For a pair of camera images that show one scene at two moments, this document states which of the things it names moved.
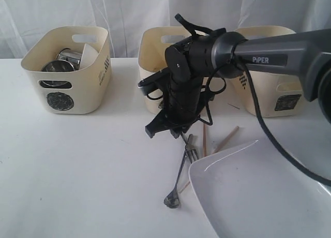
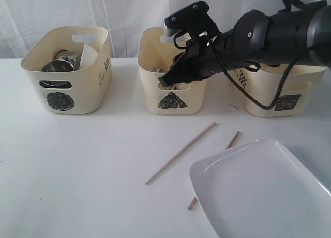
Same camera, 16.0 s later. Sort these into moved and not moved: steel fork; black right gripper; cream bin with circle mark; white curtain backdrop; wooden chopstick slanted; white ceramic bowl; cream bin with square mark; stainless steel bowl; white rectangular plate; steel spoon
Moved: black right gripper; steel spoon; wooden chopstick slanted; steel fork
Not moved: white curtain backdrop; cream bin with square mark; stainless steel bowl; white ceramic bowl; cream bin with circle mark; white rectangular plate
